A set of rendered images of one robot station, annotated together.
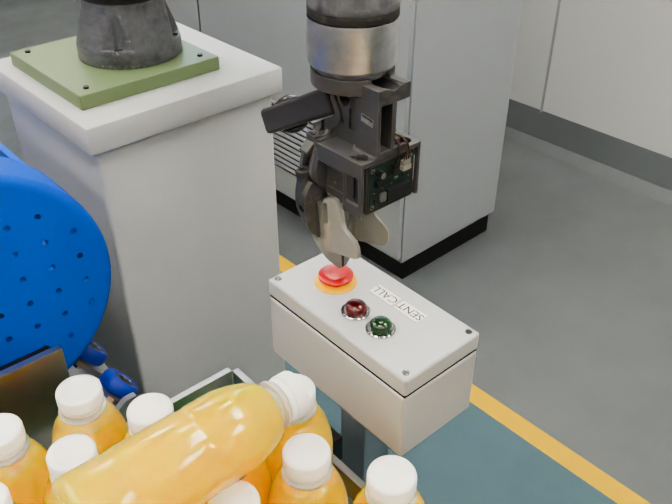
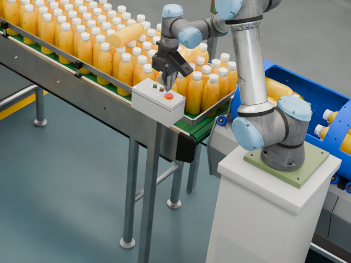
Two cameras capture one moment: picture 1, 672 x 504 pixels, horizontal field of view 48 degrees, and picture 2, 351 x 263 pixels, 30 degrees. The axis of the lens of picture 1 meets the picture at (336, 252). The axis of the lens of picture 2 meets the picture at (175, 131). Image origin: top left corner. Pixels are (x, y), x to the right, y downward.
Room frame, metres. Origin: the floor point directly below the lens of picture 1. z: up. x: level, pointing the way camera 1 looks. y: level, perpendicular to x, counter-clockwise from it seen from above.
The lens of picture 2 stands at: (2.71, -0.52, 2.59)
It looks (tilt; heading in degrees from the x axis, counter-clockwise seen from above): 38 degrees down; 165
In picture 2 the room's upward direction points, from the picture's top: 7 degrees clockwise
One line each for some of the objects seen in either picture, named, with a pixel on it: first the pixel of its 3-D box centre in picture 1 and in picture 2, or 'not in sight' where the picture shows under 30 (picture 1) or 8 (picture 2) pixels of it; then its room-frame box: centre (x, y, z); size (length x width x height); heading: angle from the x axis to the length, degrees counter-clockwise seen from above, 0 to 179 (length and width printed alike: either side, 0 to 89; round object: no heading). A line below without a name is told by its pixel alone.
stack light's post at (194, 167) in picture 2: not in sight; (201, 114); (0.03, 0.34, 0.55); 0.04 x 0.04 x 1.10; 41
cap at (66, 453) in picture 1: (72, 455); (207, 68); (0.41, 0.21, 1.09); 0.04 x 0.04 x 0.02
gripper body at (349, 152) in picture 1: (357, 134); (166, 56); (0.61, -0.02, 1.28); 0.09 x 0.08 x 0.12; 41
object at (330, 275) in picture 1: (335, 276); (168, 96); (0.63, 0.00, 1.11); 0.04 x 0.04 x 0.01
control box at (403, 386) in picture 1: (367, 341); (158, 102); (0.59, -0.03, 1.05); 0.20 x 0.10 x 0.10; 41
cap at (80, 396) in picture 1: (79, 393); (213, 76); (0.48, 0.22, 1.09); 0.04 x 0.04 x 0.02
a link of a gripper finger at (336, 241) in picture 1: (340, 240); (167, 78); (0.60, 0.00, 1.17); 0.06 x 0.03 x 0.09; 41
